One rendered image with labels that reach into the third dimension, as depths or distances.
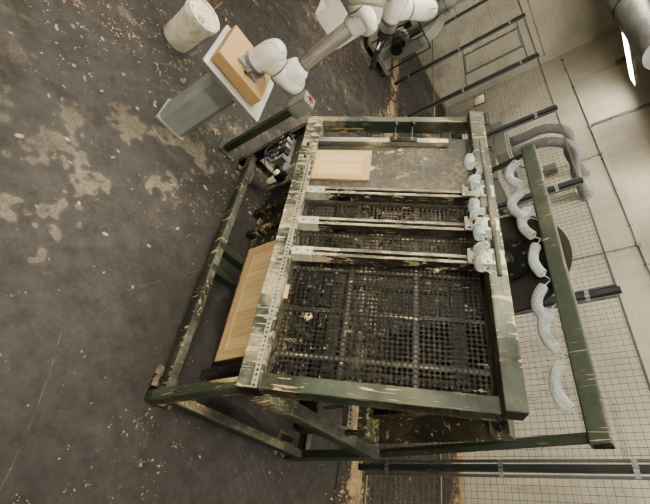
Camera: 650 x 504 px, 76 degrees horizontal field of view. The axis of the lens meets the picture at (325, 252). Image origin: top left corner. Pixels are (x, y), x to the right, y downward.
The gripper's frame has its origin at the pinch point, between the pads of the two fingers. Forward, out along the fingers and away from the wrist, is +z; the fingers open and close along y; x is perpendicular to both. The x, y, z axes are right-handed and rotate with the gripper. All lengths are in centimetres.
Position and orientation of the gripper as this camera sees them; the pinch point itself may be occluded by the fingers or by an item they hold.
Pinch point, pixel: (373, 63)
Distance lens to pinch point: 258.0
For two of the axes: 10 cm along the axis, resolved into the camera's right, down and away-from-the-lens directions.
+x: -8.9, -4.5, 0.2
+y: 3.9, -7.4, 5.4
